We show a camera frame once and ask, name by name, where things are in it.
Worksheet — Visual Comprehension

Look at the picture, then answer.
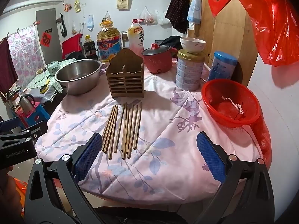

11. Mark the pink floral tablecloth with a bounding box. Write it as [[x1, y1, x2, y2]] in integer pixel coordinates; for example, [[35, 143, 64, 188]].
[[35, 59, 269, 204]]

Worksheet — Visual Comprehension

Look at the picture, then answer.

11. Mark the red electric pot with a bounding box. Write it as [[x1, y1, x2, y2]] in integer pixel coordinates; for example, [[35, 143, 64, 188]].
[[141, 43, 178, 74]]

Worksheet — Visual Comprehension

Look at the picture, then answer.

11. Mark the white plastic bag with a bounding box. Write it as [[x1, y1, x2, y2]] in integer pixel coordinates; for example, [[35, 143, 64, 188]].
[[155, 9, 172, 26]]

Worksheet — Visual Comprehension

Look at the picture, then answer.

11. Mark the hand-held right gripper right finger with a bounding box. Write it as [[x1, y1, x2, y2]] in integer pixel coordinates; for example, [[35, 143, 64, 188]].
[[197, 132, 275, 224]]

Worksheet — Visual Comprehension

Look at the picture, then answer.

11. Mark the white ceramic bowl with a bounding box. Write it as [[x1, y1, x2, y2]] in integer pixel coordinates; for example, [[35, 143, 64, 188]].
[[180, 37, 206, 54]]

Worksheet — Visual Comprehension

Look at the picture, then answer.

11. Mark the blue lidded canister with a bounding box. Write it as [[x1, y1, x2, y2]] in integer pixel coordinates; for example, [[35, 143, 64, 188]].
[[208, 51, 238, 83]]

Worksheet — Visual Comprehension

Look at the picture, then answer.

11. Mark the pink floral curtain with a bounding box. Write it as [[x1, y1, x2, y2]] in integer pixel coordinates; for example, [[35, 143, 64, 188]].
[[7, 24, 45, 89]]

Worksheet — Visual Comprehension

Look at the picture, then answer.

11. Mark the red plastic bag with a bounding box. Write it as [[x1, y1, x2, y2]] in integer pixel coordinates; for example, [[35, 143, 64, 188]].
[[235, 0, 299, 67]]

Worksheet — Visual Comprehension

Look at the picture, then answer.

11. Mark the row of wooden chopsticks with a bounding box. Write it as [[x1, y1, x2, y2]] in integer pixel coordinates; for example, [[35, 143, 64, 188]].
[[101, 102, 143, 160]]

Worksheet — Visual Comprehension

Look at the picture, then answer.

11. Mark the blue face mask pack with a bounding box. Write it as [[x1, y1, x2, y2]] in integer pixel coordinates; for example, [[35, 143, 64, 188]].
[[187, 0, 202, 30]]

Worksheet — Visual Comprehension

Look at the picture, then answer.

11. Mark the dark soy sauce bottle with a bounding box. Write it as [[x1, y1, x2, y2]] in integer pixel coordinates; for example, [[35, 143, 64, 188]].
[[83, 35, 98, 59]]

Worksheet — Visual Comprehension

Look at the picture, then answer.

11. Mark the blue plastic stool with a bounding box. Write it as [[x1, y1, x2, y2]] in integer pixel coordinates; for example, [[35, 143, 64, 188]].
[[25, 104, 51, 129]]

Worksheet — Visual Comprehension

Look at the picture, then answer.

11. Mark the white pink drink bottle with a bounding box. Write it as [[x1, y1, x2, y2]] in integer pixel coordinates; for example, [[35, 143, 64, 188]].
[[127, 19, 145, 57]]

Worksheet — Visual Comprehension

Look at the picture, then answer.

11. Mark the grey door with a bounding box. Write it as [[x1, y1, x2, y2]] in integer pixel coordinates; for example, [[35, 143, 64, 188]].
[[36, 8, 57, 66]]

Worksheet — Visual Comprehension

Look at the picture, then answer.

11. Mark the clear plastic bag with food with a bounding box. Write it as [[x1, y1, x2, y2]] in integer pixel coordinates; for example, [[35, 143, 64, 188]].
[[139, 6, 158, 26]]

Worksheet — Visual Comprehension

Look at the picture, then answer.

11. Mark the white twisted string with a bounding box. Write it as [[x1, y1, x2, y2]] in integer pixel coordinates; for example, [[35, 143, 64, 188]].
[[221, 96, 245, 115]]

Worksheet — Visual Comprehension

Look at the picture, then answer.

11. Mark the stainless steel bowl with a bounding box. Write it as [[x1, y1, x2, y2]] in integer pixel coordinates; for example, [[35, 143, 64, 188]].
[[54, 59, 102, 96]]

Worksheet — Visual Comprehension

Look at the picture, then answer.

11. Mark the plywood board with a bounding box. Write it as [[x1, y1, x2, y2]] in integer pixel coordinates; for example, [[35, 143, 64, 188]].
[[188, 0, 260, 93]]

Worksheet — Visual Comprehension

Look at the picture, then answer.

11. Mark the wooden chopstick holder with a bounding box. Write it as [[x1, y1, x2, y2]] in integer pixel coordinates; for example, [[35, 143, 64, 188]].
[[106, 48, 144, 99]]

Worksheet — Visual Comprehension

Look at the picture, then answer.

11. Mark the dark floral hanging cloth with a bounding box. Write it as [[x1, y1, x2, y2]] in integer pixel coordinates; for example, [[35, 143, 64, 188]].
[[165, 0, 189, 34]]

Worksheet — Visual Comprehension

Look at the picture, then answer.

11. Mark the orange cardboard box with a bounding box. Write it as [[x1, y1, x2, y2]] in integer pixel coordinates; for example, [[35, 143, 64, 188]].
[[14, 177, 27, 218]]

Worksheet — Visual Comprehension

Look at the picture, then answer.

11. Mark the steel electric kettle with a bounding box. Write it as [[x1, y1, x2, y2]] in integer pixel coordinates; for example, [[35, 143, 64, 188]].
[[20, 94, 36, 115]]

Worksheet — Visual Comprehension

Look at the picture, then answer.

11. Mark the yellow cooking oil bottle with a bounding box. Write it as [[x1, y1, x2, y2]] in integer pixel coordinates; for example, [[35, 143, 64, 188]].
[[97, 20, 122, 62]]

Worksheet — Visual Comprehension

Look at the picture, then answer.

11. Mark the red plastic colander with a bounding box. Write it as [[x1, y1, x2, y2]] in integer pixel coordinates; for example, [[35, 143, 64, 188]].
[[201, 79, 261, 128]]

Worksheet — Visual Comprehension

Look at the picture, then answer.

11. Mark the black cloth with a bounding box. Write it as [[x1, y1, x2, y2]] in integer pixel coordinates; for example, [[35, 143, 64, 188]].
[[158, 35, 185, 52]]

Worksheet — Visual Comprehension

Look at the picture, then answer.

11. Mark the black hanging bag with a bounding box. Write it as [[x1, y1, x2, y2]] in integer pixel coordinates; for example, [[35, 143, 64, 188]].
[[57, 13, 67, 37]]

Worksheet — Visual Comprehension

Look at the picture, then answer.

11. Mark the small white rice cooker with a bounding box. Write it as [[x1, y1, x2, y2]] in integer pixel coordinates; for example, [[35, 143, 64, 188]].
[[47, 62, 60, 76]]

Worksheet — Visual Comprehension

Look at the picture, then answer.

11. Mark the green patterned tablecloth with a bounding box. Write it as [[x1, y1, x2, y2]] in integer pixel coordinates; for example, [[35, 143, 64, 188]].
[[25, 58, 78, 103]]

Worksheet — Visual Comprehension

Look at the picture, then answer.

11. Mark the yellow round object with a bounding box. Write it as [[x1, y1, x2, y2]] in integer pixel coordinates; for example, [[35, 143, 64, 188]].
[[39, 79, 51, 95]]

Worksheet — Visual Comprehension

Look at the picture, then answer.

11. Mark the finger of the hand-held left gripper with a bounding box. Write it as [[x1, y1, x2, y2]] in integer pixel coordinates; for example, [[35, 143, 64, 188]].
[[0, 121, 48, 146]]

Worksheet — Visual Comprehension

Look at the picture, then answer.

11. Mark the dark red cloth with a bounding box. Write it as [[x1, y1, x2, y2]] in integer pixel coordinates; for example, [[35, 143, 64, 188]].
[[0, 37, 19, 103]]

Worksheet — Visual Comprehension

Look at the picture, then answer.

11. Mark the beige tote bag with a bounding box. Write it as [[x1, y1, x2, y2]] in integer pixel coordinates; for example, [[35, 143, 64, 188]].
[[116, 0, 130, 10]]

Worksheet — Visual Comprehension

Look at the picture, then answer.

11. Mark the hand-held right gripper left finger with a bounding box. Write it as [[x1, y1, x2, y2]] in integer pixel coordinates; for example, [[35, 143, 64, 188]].
[[24, 133, 103, 224]]

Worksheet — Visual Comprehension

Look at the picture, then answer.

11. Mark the gold lidded milk powder tin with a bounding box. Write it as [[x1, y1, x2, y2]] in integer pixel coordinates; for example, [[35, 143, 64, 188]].
[[175, 49, 206, 92]]

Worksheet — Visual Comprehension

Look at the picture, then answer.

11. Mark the small metal teapot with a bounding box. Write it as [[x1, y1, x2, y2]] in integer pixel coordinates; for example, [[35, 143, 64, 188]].
[[6, 90, 19, 106]]

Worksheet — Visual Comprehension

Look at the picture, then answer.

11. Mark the red paper door decoration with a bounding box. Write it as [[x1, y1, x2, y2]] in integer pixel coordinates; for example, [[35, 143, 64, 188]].
[[40, 32, 52, 47]]

